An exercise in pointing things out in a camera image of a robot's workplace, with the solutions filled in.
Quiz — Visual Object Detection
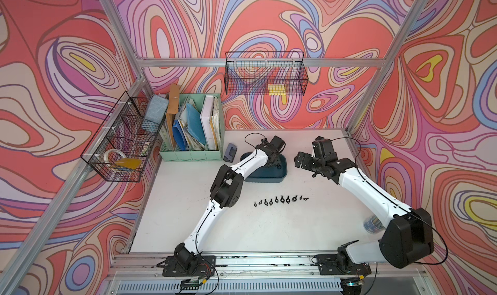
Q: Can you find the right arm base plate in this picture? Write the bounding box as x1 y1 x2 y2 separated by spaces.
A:
311 240 371 277

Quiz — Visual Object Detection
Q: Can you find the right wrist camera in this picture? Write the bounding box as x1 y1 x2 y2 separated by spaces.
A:
312 136 337 162

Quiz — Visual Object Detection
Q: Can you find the black wire basket wall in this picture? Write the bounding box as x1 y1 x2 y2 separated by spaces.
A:
80 92 165 182
224 50 309 96

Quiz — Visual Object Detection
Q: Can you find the yellow sticky note pad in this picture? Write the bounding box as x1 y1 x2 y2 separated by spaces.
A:
267 84 287 96

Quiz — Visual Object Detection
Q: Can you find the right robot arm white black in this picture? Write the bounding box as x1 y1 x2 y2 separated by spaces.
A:
294 136 434 269

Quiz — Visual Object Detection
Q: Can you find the green plastic file organizer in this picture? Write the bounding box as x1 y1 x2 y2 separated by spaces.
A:
160 94 225 162

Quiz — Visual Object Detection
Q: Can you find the blue folder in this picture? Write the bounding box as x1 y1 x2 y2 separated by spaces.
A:
172 101 206 151

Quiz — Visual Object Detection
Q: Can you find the brown cardboard folder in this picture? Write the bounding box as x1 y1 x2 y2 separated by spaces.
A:
166 83 180 151

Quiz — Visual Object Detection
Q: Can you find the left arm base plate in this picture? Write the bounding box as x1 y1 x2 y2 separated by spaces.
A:
156 256 216 278

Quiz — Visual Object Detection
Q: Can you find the dark teal storage box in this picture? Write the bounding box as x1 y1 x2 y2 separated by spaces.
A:
245 155 288 183

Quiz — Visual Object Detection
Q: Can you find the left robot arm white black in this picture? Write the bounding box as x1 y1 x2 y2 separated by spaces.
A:
173 136 286 270

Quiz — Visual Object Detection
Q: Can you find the black wire basket back wall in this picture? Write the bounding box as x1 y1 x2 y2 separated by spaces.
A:
224 50 309 96

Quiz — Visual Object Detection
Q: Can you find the white binder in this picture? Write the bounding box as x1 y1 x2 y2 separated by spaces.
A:
200 95 218 151

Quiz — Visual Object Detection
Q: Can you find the white tape roll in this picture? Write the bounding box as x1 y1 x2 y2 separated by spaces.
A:
103 149 126 164

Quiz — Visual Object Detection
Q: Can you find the grey blue sponge pad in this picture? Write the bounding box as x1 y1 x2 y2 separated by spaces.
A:
141 95 169 133

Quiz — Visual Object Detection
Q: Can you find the grey blue hole punch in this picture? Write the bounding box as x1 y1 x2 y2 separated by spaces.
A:
223 143 238 163

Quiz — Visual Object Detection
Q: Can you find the yellow card in basket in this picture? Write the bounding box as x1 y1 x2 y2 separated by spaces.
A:
113 158 142 171

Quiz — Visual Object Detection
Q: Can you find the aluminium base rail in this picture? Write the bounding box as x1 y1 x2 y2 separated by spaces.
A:
99 251 437 294

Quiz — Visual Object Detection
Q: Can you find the black wire basket left wall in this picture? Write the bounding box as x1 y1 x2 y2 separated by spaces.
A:
80 92 165 182

